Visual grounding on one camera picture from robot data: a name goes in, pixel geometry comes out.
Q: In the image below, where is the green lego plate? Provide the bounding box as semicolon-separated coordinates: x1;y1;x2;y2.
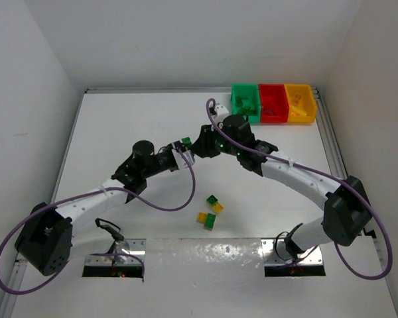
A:
181;137;192;148

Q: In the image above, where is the red rounded lego brick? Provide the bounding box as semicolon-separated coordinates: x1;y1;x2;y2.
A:
262;105;277;117

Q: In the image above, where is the long tan lego plate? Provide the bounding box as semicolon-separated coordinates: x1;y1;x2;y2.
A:
290;105;308;117

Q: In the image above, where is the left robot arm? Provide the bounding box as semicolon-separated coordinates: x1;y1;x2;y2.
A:
15;140;185;276

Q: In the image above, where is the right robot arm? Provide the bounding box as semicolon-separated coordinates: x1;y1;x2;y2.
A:
191;115;371;260

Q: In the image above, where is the green and yellow lego stack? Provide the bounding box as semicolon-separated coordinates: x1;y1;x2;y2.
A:
206;195;224;214

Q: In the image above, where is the green storage bin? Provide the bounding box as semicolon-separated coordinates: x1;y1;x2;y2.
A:
230;83;261;124

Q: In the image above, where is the yellow green lego block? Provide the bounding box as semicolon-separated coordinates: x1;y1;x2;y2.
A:
196;212;216;231

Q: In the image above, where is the red storage bin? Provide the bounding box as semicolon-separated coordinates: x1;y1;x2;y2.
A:
258;84;289;124

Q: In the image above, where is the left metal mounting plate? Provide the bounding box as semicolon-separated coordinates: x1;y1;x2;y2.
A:
85;239;146;266

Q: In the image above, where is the metal mounting plate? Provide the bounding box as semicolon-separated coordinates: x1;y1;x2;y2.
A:
261;238;324;267
85;239;146;266

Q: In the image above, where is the yellow storage bin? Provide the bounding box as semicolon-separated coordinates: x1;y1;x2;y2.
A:
284;83;317;125

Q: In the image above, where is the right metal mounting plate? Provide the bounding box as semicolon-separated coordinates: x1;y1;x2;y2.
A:
261;238;324;267

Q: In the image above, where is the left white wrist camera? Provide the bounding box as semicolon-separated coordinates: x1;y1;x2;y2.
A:
171;141;195;170

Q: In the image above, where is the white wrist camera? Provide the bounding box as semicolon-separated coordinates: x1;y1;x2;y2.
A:
171;141;195;170
212;103;230;123

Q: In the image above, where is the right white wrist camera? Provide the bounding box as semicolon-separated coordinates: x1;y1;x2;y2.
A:
212;103;230;123

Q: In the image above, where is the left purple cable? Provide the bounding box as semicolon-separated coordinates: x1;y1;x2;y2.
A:
0;148;196;295

